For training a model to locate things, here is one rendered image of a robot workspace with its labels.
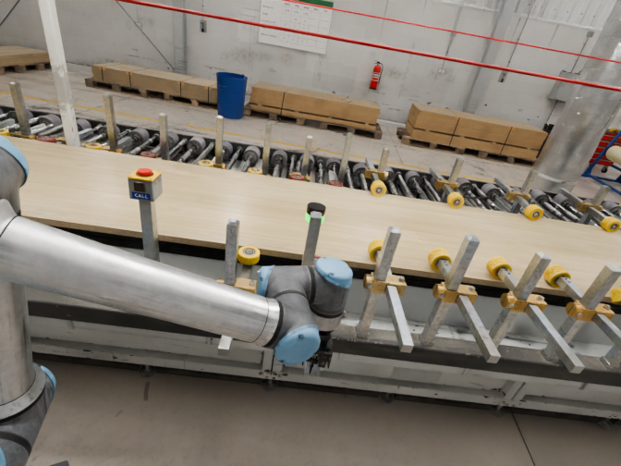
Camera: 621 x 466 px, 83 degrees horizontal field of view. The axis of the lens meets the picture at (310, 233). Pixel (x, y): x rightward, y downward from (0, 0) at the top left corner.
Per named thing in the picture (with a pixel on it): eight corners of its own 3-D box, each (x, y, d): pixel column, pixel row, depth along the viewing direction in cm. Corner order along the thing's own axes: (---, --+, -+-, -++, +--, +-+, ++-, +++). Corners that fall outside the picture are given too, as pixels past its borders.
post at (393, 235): (365, 340, 132) (402, 231, 107) (356, 338, 131) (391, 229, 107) (364, 333, 135) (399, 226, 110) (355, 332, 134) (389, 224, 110)
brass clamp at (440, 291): (473, 307, 121) (479, 296, 118) (435, 301, 120) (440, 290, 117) (466, 295, 126) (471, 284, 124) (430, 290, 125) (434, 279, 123)
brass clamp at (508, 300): (541, 316, 123) (548, 305, 120) (505, 311, 122) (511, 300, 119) (532, 304, 128) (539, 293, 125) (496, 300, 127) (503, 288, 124)
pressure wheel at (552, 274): (546, 281, 142) (556, 290, 145) (564, 268, 139) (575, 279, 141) (538, 272, 147) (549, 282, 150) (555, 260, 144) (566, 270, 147)
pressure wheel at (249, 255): (261, 275, 137) (264, 251, 131) (245, 284, 131) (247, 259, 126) (249, 266, 141) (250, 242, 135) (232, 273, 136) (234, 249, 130)
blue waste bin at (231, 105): (242, 122, 625) (245, 78, 588) (210, 116, 624) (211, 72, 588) (249, 115, 675) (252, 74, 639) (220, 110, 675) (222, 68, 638)
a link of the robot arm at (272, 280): (262, 289, 71) (321, 288, 74) (256, 256, 80) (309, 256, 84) (258, 324, 75) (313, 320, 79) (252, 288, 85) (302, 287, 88)
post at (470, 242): (430, 346, 133) (481, 239, 109) (421, 345, 133) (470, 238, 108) (428, 338, 136) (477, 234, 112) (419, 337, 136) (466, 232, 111)
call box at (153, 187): (153, 204, 102) (152, 179, 98) (129, 201, 102) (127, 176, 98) (163, 194, 108) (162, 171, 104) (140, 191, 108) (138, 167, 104)
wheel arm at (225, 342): (228, 359, 99) (229, 348, 97) (216, 357, 99) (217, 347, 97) (252, 267, 137) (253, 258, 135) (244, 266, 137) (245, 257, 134)
